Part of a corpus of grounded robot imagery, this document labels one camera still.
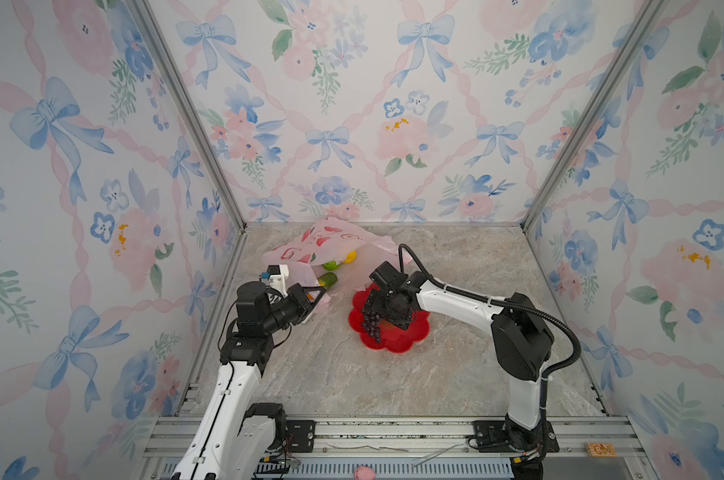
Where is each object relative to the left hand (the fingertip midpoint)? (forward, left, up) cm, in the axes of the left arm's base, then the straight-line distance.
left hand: (326, 287), depth 73 cm
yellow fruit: (+27, -4, -22) cm, 35 cm away
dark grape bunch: (+1, -11, -21) cm, 24 cm away
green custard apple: (+22, +2, -20) cm, 30 cm away
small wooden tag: (-30, -67, -23) cm, 77 cm away
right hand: (+3, -12, -19) cm, 23 cm away
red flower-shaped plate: (-3, -18, -22) cm, 28 cm away
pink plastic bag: (+18, +1, -7) cm, 20 cm away
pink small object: (-35, -10, -23) cm, 43 cm away
